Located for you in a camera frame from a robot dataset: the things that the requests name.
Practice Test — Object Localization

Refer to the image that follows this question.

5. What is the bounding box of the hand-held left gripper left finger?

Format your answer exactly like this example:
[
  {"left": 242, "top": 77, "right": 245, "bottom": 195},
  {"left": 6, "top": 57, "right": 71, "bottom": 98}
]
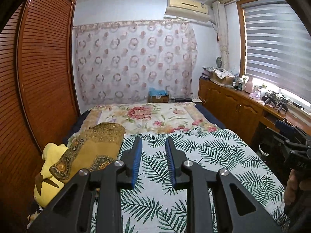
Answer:
[{"left": 28, "top": 136, "right": 143, "bottom": 233}]

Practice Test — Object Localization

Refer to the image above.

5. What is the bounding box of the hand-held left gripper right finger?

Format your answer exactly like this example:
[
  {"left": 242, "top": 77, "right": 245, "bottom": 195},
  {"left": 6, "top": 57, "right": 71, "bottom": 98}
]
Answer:
[{"left": 165, "top": 137, "right": 277, "bottom": 233}]

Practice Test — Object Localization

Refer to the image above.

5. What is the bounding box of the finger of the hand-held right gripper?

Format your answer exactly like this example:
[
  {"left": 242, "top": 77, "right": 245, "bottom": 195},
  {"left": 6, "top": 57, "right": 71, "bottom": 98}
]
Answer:
[
  {"left": 283, "top": 139, "right": 311, "bottom": 154},
  {"left": 275, "top": 120, "right": 311, "bottom": 142}
]

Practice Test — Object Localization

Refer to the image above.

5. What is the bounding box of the mustard patterned shirt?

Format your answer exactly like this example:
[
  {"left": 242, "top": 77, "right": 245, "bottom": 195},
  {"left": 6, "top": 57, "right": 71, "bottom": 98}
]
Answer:
[{"left": 49, "top": 123, "right": 125, "bottom": 181}]

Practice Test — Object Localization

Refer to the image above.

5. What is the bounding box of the person's right hand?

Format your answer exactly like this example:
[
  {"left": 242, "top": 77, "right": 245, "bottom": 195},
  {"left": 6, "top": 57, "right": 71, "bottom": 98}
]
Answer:
[{"left": 284, "top": 169, "right": 303, "bottom": 208}]

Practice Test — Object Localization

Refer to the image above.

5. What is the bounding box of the grey trash bin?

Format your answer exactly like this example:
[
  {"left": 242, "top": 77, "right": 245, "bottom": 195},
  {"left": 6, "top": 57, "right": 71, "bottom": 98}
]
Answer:
[{"left": 258, "top": 143, "right": 271, "bottom": 162}]

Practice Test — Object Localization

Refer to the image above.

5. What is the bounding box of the palm leaf print sheet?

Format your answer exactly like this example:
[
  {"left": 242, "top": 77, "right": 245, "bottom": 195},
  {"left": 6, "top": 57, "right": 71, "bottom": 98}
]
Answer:
[{"left": 90, "top": 129, "right": 286, "bottom": 233}]

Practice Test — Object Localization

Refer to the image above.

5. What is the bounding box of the floral blanket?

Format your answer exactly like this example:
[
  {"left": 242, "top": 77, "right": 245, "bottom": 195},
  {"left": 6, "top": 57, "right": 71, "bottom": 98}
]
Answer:
[{"left": 80, "top": 103, "right": 219, "bottom": 135}]

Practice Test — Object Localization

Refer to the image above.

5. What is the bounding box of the pink bottle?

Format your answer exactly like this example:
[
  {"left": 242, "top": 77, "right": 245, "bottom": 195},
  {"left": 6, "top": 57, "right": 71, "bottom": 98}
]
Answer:
[{"left": 245, "top": 76, "right": 255, "bottom": 93}]

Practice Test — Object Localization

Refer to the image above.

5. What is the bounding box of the wooden sideboard cabinet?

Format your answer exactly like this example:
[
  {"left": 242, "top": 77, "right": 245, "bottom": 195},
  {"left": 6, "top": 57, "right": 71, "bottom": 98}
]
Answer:
[{"left": 199, "top": 77, "right": 311, "bottom": 146}]

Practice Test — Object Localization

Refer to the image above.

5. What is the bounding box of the cardboard box with label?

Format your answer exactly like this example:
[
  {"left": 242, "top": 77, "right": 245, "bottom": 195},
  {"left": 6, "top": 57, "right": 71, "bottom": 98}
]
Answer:
[{"left": 148, "top": 95, "right": 170, "bottom": 103}]

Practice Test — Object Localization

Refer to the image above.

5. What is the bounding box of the blue cloth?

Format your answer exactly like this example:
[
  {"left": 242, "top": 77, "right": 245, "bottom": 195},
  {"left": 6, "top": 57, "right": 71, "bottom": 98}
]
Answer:
[{"left": 149, "top": 87, "right": 169, "bottom": 97}]

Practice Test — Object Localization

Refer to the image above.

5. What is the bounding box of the open cardboard box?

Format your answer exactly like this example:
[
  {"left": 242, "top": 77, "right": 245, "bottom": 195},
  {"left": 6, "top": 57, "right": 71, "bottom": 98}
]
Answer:
[{"left": 212, "top": 68, "right": 236, "bottom": 85}]

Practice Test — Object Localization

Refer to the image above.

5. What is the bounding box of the striped window blind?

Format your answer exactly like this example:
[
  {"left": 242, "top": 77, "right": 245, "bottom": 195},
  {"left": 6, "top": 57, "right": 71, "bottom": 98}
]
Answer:
[{"left": 243, "top": 0, "right": 311, "bottom": 102}]

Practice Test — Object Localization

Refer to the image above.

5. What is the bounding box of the yellow plush toy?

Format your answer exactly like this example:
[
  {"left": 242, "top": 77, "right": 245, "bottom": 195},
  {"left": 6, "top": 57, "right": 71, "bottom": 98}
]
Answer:
[{"left": 34, "top": 143, "right": 70, "bottom": 208}]

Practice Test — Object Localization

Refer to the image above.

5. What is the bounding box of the stack of patterned boxes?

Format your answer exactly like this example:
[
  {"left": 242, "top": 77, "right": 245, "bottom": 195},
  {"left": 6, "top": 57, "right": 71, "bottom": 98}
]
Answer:
[{"left": 201, "top": 66, "right": 214, "bottom": 78}]

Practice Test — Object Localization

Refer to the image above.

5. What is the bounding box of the tied floral curtain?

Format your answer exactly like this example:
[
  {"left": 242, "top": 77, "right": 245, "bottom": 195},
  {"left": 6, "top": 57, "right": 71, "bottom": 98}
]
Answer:
[{"left": 212, "top": 0, "right": 230, "bottom": 71}]

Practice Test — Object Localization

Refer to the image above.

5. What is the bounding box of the wooden louvered wardrobe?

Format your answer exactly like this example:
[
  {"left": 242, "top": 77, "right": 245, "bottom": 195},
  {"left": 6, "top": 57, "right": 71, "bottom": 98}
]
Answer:
[{"left": 0, "top": 0, "right": 80, "bottom": 199}]

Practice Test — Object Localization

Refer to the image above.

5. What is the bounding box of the wooden window frame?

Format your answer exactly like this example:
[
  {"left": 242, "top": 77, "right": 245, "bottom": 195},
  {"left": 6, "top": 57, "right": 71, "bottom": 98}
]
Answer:
[{"left": 236, "top": 0, "right": 289, "bottom": 78}]

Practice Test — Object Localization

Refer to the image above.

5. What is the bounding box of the ring patterned sheer curtain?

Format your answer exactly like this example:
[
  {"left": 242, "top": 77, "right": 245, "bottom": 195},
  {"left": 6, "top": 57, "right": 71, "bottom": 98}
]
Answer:
[{"left": 73, "top": 21, "right": 198, "bottom": 106}]

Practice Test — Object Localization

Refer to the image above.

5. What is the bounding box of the wall air conditioner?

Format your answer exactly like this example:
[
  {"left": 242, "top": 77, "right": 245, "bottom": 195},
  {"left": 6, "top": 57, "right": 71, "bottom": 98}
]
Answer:
[{"left": 165, "top": 0, "right": 212, "bottom": 22}]

